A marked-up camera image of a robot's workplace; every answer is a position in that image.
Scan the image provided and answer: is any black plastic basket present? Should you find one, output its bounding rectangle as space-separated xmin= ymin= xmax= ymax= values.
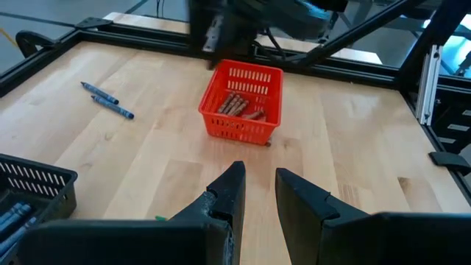
xmin=0 ymin=153 xmax=79 ymax=265

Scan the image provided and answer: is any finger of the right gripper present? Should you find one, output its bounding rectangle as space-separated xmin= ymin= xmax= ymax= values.
xmin=207 ymin=47 xmax=225 ymax=71

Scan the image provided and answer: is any red plastic basket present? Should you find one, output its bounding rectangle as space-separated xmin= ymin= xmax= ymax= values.
xmin=197 ymin=58 xmax=285 ymax=146

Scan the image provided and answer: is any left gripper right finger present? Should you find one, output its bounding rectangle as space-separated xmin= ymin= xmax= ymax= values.
xmin=275 ymin=167 xmax=471 ymax=265

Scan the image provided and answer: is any silver aluminium extrusion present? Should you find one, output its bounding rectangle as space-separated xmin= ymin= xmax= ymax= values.
xmin=415 ymin=43 xmax=442 ymax=126

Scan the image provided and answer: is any yellow cable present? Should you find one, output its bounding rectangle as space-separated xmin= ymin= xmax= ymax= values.
xmin=0 ymin=27 xmax=18 ymax=49

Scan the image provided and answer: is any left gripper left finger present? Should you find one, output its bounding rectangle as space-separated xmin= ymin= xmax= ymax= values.
xmin=16 ymin=160 xmax=247 ymax=265

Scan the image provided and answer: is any black aluminium table frame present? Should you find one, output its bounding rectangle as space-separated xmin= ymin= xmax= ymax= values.
xmin=0 ymin=0 xmax=471 ymax=207

